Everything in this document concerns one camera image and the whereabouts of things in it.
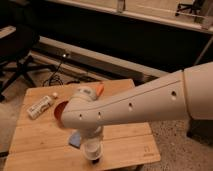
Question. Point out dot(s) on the distant black chair base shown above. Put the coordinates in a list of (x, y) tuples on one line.
[(193, 8)]

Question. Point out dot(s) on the white tube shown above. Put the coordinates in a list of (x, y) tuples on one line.
[(40, 106)]

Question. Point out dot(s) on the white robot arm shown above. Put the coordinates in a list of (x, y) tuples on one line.
[(180, 95)]

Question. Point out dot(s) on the red bowl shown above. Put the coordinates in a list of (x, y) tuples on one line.
[(58, 112)]

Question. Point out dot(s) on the black eraser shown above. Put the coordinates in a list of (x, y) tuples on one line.
[(95, 161)]

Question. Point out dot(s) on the white ceramic cup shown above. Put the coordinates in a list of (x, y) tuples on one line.
[(92, 150)]

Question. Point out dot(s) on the orange carrot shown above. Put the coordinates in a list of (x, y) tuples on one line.
[(99, 89)]

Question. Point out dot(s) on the blue sponge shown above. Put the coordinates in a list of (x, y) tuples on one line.
[(75, 140)]

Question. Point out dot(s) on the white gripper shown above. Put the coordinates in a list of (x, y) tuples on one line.
[(86, 134)]

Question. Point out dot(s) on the black office chair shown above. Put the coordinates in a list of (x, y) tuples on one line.
[(15, 57)]

